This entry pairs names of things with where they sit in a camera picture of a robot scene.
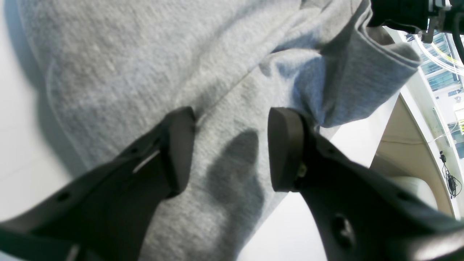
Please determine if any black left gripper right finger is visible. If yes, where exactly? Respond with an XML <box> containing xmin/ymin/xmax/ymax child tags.
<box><xmin>268</xmin><ymin>107</ymin><xmax>464</xmax><ymax>261</ymax></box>

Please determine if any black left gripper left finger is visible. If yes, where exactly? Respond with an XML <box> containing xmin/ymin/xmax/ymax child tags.
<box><xmin>0</xmin><ymin>106</ymin><xmax>195</xmax><ymax>261</ymax></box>

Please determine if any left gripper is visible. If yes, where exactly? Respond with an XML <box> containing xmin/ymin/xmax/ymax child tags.
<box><xmin>368</xmin><ymin>0</ymin><xmax>463</xmax><ymax>36</ymax></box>

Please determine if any grey T-shirt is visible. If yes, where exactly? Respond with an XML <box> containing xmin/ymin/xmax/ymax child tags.
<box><xmin>17</xmin><ymin>0</ymin><xmax>422</xmax><ymax>261</ymax></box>

